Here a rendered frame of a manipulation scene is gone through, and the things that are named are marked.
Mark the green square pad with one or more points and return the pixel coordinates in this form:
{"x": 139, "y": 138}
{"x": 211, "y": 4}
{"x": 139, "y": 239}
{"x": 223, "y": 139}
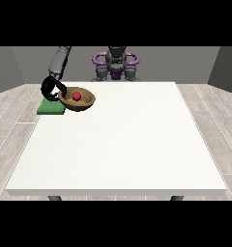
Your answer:
{"x": 50, "y": 108}

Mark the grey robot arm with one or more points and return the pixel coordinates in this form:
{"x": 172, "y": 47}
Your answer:
{"x": 58, "y": 63}

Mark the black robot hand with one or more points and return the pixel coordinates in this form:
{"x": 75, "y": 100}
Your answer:
{"x": 49, "y": 86}

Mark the dark table leg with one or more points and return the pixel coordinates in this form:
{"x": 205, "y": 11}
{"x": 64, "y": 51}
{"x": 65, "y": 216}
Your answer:
{"x": 177, "y": 198}
{"x": 54, "y": 198}

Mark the brown wooden bowl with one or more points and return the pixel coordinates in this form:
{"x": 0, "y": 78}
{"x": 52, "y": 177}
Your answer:
{"x": 81, "y": 103}

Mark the small red ball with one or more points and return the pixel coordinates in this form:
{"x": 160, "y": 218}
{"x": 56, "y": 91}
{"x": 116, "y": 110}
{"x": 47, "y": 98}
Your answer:
{"x": 76, "y": 96}

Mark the grey robot trunk purple rings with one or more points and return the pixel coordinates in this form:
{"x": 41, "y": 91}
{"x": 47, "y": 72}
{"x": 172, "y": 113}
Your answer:
{"x": 116, "y": 66}

